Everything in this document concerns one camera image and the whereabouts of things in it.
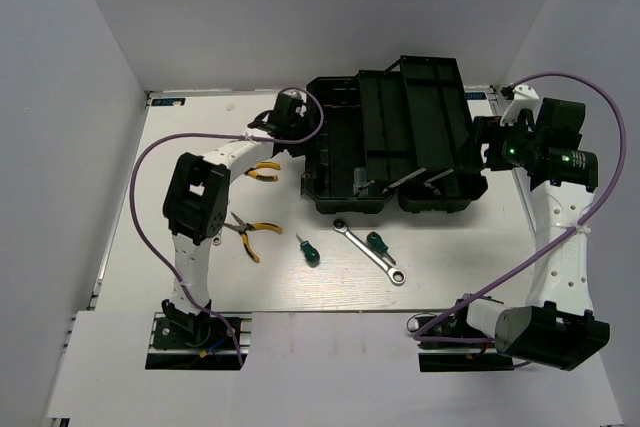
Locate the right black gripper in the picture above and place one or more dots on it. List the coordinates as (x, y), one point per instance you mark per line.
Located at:
(484, 127)

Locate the blue label sticker left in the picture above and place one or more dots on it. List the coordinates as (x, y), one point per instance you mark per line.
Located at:
(168, 101)

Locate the yellow long-nose pliers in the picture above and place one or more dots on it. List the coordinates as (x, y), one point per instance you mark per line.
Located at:
(243, 229)

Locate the yellow pliers near back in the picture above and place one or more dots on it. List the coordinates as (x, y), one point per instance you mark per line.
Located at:
(264, 172)

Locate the large silver ratchet wrench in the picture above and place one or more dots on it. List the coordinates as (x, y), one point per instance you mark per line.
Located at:
(395, 276)

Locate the black plastic toolbox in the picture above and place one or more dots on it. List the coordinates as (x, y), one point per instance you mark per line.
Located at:
(404, 124)

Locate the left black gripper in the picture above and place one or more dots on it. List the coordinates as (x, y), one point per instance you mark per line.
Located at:
(300, 149)

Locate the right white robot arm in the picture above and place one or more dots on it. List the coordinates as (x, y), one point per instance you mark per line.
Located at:
(556, 325)

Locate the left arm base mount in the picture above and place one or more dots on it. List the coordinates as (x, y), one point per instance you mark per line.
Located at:
(172, 348)

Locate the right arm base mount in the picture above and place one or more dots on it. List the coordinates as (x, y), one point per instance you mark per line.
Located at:
(453, 347)

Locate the clear plastic parts box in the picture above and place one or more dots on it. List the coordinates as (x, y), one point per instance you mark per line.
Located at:
(359, 180)

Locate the green stubby screwdriver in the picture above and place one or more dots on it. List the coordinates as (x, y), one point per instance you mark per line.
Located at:
(377, 244)
(310, 253)

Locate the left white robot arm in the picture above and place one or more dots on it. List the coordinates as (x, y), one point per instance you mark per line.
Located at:
(197, 198)

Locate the blue label sticker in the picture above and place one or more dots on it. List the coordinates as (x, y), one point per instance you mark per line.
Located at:
(476, 95)
(168, 101)

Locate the blue label sticker right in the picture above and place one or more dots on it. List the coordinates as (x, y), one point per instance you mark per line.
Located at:
(476, 95)

